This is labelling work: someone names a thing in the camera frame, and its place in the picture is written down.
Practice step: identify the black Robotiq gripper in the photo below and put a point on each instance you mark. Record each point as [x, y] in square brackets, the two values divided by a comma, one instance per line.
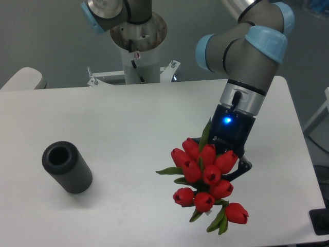
[229, 131]

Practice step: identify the red tulip bouquet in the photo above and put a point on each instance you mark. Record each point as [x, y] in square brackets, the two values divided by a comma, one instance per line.
[200, 171]

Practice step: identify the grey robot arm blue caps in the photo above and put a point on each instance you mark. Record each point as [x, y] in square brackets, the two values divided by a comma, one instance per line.
[249, 54]

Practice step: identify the black box at table edge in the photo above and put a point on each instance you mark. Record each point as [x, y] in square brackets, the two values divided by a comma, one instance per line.
[319, 219]

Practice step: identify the black ribbed cylindrical vase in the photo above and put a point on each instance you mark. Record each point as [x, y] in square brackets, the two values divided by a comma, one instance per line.
[63, 161]

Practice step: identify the blue item in clear container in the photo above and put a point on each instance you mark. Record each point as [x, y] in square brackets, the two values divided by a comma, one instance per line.
[317, 8]

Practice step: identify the beige chair back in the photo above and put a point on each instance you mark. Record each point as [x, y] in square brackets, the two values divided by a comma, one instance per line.
[26, 78]

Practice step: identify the white frame at right edge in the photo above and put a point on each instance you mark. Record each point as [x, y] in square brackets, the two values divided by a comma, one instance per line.
[318, 117]

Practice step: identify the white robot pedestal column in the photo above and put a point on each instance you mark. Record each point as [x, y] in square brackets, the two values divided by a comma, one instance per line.
[140, 42]

